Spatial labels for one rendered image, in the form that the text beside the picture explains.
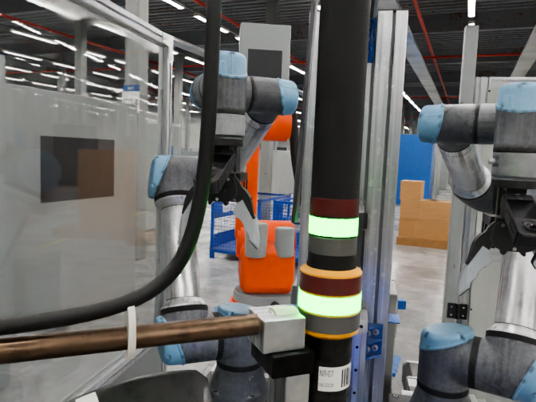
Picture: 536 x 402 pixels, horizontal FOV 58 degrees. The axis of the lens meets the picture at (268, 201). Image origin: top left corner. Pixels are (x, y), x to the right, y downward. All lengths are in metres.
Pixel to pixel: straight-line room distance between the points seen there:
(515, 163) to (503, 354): 0.49
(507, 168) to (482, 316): 1.47
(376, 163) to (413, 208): 8.40
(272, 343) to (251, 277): 4.06
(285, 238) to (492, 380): 3.27
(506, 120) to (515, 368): 0.56
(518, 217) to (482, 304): 1.46
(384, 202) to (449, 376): 0.44
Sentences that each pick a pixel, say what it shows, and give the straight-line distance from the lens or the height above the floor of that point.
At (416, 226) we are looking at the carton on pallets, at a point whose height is 0.38.
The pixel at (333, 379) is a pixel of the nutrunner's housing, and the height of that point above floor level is 1.51.
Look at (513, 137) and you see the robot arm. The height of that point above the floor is 1.70.
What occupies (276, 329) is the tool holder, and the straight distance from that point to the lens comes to 0.32.
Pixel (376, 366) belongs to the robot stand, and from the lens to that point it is 1.40.
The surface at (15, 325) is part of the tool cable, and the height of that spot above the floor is 1.56.
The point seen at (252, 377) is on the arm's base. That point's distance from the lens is 1.26.
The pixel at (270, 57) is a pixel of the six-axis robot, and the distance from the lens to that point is 4.39.
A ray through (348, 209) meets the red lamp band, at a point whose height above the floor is 1.62.
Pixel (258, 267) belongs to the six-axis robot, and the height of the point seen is 0.63.
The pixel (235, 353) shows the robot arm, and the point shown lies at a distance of 1.23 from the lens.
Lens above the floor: 1.66
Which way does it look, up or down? 6 degrees down
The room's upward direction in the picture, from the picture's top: 2 degrees clockwise
